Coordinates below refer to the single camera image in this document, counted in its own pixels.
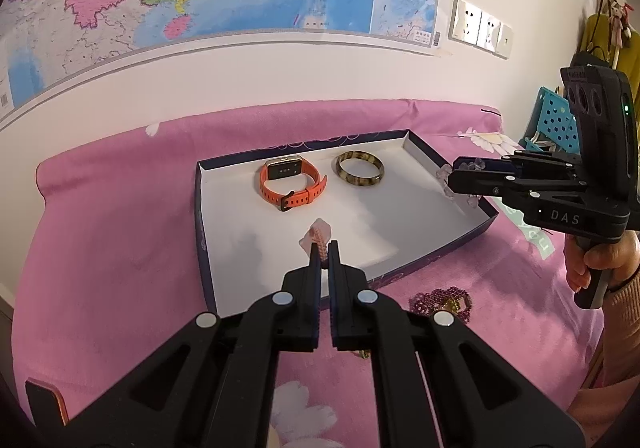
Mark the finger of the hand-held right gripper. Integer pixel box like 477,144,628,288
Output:
451,152,582,175
446,167,587,202

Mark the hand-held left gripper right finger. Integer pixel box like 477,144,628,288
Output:
327,241,587,448

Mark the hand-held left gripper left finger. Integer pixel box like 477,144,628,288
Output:
25,242,323,448

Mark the pale purple crystal bracelet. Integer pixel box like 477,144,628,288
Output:
437,158,484,207

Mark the pink crystal bracelet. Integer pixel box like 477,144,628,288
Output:
298,217,335,270

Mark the shallow navy cardboard box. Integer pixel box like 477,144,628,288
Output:
194,129,500,318

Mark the maroon beaded bracelet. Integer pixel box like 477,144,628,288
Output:
410,286,474,325

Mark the person's right forearm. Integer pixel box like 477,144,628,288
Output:
570,273,640,431

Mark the person's right hand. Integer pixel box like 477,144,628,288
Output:
566,229,640,291

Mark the blue perforated plastic stool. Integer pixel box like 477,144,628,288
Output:
522,86,584,157

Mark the black hanging bag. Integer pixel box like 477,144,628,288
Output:
570,44,614,75

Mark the yellow hanging garment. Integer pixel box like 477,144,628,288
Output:
584,13,640,75

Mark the orange smart watch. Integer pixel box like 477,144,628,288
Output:
259,155,329,213

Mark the tortoiseshell bangle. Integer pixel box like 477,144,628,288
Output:
334,150,386,190

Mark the small hanging plush doll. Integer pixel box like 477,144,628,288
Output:
605,0,634,49

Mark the pink floral bedsheet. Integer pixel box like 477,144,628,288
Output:
9,98,623,448

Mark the dark orange-edged board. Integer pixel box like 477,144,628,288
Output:
24,378,69,426

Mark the white wall socket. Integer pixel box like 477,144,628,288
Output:
477,10,503,53
448,0,484,47
498,23,515,60

